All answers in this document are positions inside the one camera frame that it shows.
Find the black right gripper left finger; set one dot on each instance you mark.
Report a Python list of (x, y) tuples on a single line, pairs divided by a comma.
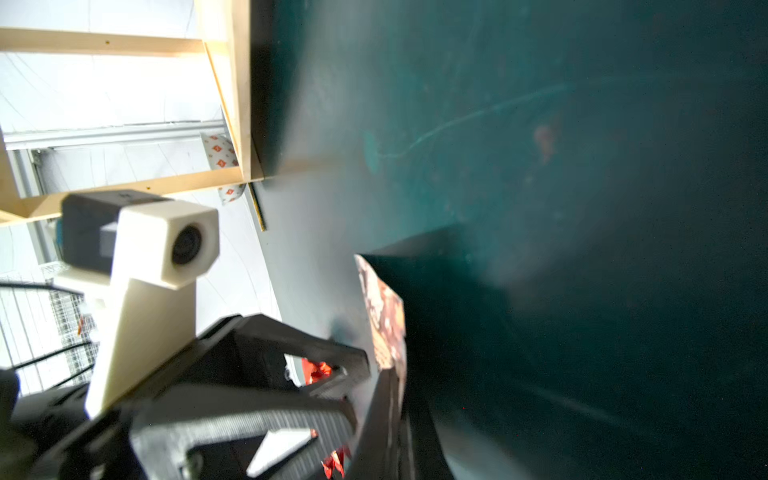
[(376, 456)]

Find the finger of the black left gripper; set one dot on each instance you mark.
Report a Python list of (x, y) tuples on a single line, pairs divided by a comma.
[(188, 416), (254, 351)]

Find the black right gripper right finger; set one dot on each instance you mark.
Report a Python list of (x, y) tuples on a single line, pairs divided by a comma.
[(421, 453)]

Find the red tea bag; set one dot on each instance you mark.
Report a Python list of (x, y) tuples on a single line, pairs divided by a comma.
[(327, 423)]

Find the wooden two-tier shelf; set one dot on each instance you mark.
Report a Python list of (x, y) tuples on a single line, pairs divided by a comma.
[(69, 65)]

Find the wooden chopstick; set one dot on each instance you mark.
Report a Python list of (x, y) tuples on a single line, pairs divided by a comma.
[(256, 207)]

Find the patterned ceramic bowl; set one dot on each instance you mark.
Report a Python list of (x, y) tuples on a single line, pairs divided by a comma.
[(221, 154)]

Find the white wire basket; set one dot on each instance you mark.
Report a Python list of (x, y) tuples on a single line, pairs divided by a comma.
[(48, 337)]

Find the aluminium top rail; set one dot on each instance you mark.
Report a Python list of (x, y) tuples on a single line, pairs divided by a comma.
[(139, 133)]

